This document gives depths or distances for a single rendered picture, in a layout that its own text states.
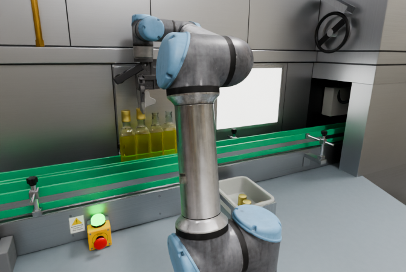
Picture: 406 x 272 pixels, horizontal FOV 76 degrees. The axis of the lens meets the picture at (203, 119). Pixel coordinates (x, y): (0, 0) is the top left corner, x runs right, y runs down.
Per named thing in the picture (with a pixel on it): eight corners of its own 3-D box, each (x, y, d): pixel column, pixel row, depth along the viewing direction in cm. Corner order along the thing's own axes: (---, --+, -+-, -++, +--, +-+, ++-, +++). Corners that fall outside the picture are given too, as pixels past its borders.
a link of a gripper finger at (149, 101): (157, 113, 101) (155, 89, 100) (141, 115, 99) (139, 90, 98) (155, 113, 104) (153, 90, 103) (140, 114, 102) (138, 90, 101)
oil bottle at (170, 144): (174, 165, 119) (173, 120, 114) (177, 170, 114) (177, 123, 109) (162, 167, 117) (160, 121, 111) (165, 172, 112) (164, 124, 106)
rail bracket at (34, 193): (46, 212, 84) (40, 174, 81) (43, 225, 78) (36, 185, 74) (31, 215, 83) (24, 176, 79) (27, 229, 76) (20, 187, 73)
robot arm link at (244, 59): (282, 45, 57) (196, 15, 96) (240, 42, 53) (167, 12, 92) (269, 93, 62) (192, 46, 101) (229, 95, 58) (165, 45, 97)
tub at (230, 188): (243, 191, 121) (244, 174, 119) (275, 219, 102) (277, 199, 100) (210, 200, 114) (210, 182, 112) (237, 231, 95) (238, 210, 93)
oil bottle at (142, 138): (148, 170, 114) (147, 123, 108) (151, 176, 109) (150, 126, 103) (136, 172, 111) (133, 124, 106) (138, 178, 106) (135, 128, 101)
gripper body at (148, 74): (160, 90, 101) (159, 58, 98) (137, 91, 97) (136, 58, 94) (155, 87, 107) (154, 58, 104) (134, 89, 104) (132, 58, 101)
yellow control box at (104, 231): (110, 233, 93) (108, 215, 91) (112, 246, 87) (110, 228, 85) (88, 239, 90) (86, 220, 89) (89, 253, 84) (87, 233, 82)
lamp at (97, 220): (104, 217, 90) (104, 210, 89) (106, 225, 86) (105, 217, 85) (90, 221, 88) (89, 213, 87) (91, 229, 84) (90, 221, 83)
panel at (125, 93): (275, 123, 155) (280, 64, 146) (279, 124, 152) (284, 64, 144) (118, 142, 118) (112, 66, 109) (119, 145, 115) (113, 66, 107)
